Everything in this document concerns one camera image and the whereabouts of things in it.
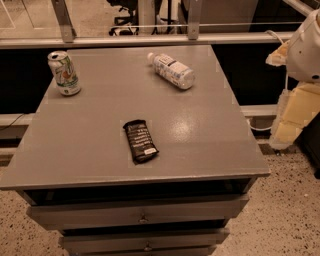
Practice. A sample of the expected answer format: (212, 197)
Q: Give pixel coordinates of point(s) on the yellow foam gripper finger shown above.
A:
(279, 56)
(296, 109)

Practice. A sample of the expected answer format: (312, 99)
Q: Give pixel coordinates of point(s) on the black rxbar chocolate wrapper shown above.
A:
(140, 141)

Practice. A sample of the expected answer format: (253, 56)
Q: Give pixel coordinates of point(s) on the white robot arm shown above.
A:
(303, 58)

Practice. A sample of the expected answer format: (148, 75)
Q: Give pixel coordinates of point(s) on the white green 7up can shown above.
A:
(64, 73)

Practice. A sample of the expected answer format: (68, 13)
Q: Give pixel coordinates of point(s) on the clear plastic water bottle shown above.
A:
(172, 70)

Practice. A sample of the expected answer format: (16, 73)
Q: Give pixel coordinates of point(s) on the top grey drawer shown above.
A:
(140, 212)

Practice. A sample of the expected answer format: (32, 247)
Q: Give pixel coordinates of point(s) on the grey drawer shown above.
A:
(144, 241)
(140, 212)

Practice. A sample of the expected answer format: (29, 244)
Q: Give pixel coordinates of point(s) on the black office chair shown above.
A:
(130, 6)

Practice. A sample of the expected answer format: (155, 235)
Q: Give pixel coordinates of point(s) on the grey metal railing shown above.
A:
(33, 24)

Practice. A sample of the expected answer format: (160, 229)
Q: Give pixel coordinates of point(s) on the grey drawer cabinet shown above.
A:
(132, 165)

